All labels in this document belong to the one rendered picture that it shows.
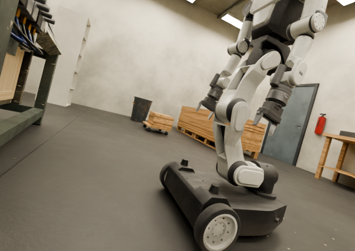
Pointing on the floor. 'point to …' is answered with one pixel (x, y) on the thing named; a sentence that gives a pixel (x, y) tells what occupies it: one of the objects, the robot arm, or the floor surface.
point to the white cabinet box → (67, 54)
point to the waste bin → (140, 109)
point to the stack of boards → (195, 124)
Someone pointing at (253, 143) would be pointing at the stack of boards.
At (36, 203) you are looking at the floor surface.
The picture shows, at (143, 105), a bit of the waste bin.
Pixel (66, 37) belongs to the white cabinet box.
